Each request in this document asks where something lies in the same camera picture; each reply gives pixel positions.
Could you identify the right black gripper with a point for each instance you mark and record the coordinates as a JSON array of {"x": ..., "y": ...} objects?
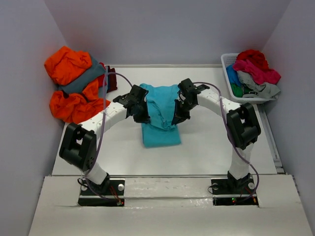
[{"x": 179, "y": 116}]

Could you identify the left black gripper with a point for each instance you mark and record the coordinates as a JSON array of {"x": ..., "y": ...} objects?
[{"x": 144, "y": 118}]

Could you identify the teal t shirt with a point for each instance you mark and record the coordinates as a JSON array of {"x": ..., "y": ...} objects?
[{"x": 160, "y": 132}]

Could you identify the orange t shirt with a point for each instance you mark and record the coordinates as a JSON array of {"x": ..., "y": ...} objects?
[{"x": 63, "y": 67}]

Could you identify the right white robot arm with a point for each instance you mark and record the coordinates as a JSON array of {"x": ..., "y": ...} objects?
[{"x": 242, "y": 129}]

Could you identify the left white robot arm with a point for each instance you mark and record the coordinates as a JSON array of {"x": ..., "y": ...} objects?
[{"x": 81, "y": 142}]

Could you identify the dark red folded shirt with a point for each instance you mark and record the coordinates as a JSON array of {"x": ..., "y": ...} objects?
[{"x": 111, "y": 83}]

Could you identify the blue t shirt in basket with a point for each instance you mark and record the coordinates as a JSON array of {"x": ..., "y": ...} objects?
[{"x": 232, "y": 75}]

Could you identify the green garment in basket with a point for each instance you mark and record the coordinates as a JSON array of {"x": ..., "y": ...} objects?
[{"x": 238, "y": 91}]

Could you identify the white plastic laundry basket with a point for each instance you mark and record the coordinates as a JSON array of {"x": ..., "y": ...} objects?
[{"x": 228, "y": 59}]

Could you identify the magenta t shirt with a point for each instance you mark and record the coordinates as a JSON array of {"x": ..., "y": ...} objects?
[{"x": 259, "y": 76}]

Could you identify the red t shirt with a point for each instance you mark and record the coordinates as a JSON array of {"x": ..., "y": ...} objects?
[{"x": 256, "y": 57}]

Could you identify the grey t shirt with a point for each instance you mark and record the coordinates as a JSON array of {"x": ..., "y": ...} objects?
[{"x": 264, "y": 90}]

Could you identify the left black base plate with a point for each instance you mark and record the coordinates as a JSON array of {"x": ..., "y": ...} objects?
[{"x": 112, "y": 196}]

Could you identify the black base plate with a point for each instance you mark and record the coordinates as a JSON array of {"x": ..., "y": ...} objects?
[
  {"x": 224, "y": 195},
  {"x": 112, "y": 196}
]

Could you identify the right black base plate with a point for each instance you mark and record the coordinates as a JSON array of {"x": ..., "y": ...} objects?
[{"x": 224, "y": 195}]

